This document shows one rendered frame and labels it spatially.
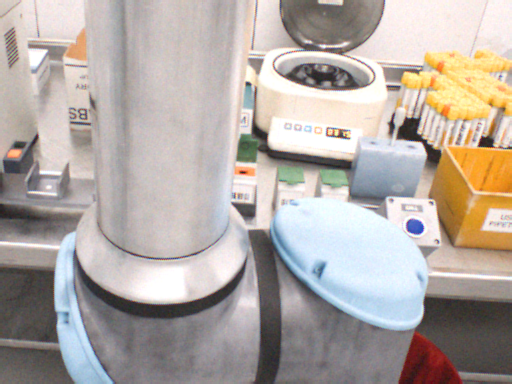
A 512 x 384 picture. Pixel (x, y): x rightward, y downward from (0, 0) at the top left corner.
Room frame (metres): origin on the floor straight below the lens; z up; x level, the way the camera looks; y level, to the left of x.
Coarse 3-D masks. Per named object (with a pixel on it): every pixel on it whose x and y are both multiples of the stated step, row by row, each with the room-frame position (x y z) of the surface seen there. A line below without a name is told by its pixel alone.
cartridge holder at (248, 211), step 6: (234, 204) 0.64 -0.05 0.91; (240, 204) 0.64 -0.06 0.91; (246, 204) 0.64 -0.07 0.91; (252, 204) 0.64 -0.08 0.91; (240, 210) 0.64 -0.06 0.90; (246, 210) 0.64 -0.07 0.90; (252, 210) 0.64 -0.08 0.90; (246, 216) 0.64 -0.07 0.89; (252, 216) 0.64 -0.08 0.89; (246, 222) 0.63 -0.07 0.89; (252, 222) 0.63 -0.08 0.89; (252, 228) 0.62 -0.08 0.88
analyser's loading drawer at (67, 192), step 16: (0, 176) 0.67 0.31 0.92; (16, 176) 0.67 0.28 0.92; (32, 176) 0.64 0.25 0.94; (48, 176) 0.67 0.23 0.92; (64, 176) 0.65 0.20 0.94; (0, 192) 0.63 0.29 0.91; (16, 192) 0.63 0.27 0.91; (32, 192) 0.62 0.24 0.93; (48, 192) 0.62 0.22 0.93; (64, 192) 0.64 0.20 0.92; (80, 192) 0.64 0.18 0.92; (80, 208) 0.62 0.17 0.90
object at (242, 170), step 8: (240, 168) 0.68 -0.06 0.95; (248, 168) 0.68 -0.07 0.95; (256, 168) 0.68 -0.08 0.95; (240, 176) 0.66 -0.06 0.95; (248, 176) 0.66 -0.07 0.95; (256, 176) 0.66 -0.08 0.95; (240, 184) 0.65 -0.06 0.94; (248, 184) 0.65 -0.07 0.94; (232, 192) 0.65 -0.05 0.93; (240, 192) 0.65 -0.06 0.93; (248, 192) 0.65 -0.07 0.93; (232, 200) 0.65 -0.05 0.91; (240, 200) 0.65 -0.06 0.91; (248, 200) 0.65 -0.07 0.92
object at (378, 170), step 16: (368, 144) 0.73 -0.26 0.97; (384, 144) 0.73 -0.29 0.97; (400, 144) 0.74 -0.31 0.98; (416, 144) 0.74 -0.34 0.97; (352, 160) 0.75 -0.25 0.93; (368, 160) 0.72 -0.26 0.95; (384, 160) 0.71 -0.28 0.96; (400, 160) 0.71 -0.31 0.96; (416, 160) 0.71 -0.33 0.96; (352, 176) 0.73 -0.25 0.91; (368, 176) 0.71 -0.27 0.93; (384, 176) 0.71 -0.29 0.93; (400, 176) 0.71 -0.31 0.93; (416, 176) 0.71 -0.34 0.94; (352, 192) 0.72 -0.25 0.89; (368, 192) 0.71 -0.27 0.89; (384, 192) 0.71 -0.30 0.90; (400, 192) 0.71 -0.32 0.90
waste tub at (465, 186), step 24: (456, 168) 0.68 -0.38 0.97; (480, 168) 0.74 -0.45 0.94; (504, 168) 0.74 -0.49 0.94; (432, 192) 0.73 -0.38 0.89; (456, 192) 0.66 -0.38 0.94; (480, 192) 0.61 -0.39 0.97; (504, 192) 0.74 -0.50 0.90; (456, 216) 0.63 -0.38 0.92; (480, 216) 0.61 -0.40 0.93; (504, 216) 0.61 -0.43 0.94; (456, 240) 0.61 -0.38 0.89; (480, 240) 0.61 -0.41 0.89; (504, 240) 0.61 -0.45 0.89
